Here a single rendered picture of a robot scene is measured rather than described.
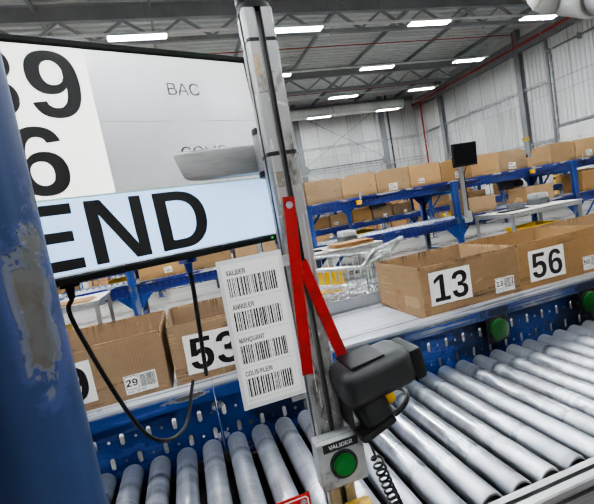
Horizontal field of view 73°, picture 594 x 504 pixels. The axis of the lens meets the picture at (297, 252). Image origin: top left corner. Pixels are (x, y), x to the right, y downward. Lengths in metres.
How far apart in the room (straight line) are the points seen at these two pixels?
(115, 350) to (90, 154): 0.68
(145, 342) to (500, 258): 1.15
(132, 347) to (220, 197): 0.63
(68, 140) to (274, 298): 0.32
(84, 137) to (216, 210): 0.19
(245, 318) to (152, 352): 0.65
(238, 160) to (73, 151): 0.22
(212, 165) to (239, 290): 0.20
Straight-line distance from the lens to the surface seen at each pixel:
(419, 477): 0.92
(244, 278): 0.51
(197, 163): 0.61
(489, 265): 1.49
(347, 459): 0.59
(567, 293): 1.65
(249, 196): 0.64
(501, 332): 1.45
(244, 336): 0.53
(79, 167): 0.57
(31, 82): 0.60
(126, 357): 1.16
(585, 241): 1.80
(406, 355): 0.55
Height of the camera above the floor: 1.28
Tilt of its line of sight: 5 degrees down
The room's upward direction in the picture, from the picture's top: 10 degrees counter-clockwise
